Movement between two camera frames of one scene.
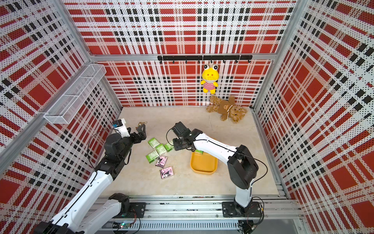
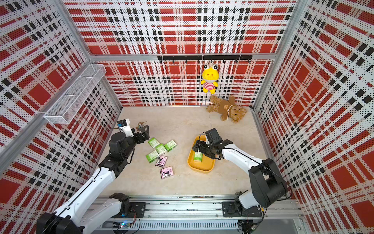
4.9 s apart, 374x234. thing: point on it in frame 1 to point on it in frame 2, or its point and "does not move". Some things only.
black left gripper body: [133, 139] does not move
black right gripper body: [178, 144] to [207, 148]
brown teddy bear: [227, 109] does not move
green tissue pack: [168, 146] does not move
